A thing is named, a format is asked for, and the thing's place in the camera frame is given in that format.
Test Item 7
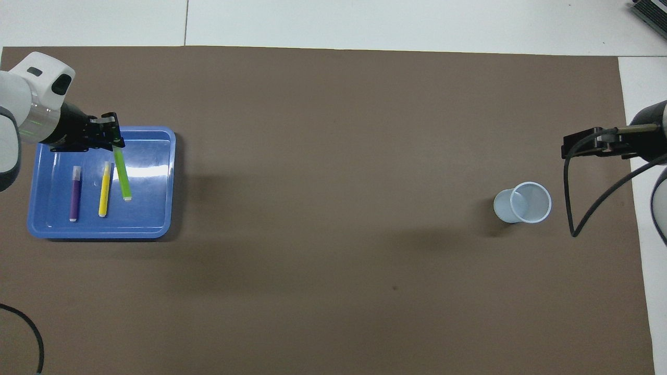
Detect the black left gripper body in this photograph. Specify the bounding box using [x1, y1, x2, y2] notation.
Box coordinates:
[50, 102, 107, 153]

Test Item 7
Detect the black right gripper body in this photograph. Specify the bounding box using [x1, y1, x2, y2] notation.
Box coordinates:
[628, 100, 667, 162]

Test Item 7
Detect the green highlighter pen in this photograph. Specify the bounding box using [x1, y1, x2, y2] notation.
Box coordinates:
[114, 147, 132, 202]

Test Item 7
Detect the yellow highlighter pen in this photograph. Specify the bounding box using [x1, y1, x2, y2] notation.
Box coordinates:
[98, 161, 112, 218]

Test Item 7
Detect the purple highlighter pen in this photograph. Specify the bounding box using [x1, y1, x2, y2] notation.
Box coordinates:
[69, 166, 82, 222]

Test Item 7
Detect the translucent plastic cup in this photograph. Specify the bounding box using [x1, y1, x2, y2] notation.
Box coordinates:
[493, 181, 552, 224]

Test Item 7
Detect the blue plastic tray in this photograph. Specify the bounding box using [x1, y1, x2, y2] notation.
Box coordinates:
[27, 126, 176, 239]

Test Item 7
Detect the grey ridged device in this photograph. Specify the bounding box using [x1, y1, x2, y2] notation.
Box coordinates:
[631, 0, 667, 32]

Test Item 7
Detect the brown table mat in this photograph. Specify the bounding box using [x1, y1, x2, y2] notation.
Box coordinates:
[0, 46, 656, 375]

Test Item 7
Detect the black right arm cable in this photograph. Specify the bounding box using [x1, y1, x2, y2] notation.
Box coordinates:
[564, 124, 667, 238]

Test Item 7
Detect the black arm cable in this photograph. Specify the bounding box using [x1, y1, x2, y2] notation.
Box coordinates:
[564, 124, 667, 238]
[0, 304, 45, 375]

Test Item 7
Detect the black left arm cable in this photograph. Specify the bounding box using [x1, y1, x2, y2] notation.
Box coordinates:
[0, 304, 45, 375]

